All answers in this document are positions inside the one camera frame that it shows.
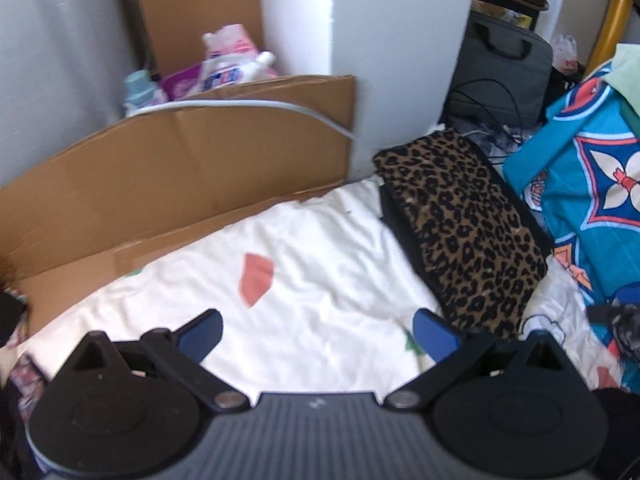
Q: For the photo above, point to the yellow table leg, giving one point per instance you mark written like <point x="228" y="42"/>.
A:
<point x="611" y="32"/>

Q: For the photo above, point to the white detergent bottle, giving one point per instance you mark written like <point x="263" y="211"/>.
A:
<point x="232" y="58"/>

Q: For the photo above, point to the light green cloth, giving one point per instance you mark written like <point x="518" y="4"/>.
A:
<point x="624" y="79"/>

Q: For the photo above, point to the pile of dark clothes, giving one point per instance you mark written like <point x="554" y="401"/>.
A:
<point x="22" y="385"/>

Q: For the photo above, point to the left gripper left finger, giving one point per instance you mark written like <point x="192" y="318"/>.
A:
<point x="177" y="356"/>

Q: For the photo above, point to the blue patterned blanket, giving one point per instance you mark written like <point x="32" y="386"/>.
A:
<point x="587" y="158"/>

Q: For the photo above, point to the leopard print garment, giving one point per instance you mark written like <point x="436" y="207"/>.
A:
<point x="465" y="229"/>

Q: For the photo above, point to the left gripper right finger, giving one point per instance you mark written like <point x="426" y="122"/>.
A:
<point x="454" y="353"/>

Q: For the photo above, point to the white printed bed sheet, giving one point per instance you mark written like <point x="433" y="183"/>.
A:
<point x="315" y="296"/>

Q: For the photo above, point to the dark grey laptop bag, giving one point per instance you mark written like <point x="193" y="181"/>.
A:
<point x="502" y="73"/>

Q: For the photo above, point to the teal capped bottle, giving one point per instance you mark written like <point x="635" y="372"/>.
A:
<point x="141" y="91"/>

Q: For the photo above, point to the brown cardboard sheet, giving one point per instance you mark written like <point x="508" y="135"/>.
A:
<point x="87" y="193"/>

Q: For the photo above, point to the black folded garment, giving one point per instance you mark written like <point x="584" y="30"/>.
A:
<point x="400" y="229"/>

